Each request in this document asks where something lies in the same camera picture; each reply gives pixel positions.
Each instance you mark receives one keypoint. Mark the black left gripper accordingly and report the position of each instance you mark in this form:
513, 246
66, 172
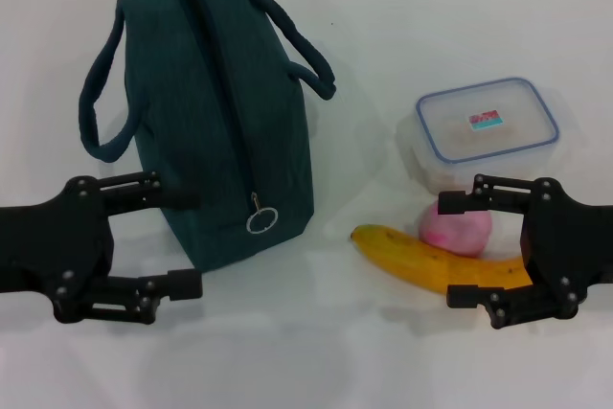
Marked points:
57, 246

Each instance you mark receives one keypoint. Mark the clear food container blue seal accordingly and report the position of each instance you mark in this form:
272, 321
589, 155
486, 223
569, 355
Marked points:
483, 121

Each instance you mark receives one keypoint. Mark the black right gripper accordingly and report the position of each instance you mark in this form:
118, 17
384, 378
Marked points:
570, 246

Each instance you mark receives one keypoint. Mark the pink peach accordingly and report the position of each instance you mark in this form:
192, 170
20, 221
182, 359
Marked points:
455, 234

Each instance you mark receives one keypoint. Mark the dark teal insulated lunch bag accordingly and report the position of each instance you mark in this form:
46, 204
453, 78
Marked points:
215, 117

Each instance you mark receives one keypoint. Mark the yellow banana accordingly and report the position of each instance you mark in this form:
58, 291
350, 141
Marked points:
407, 251

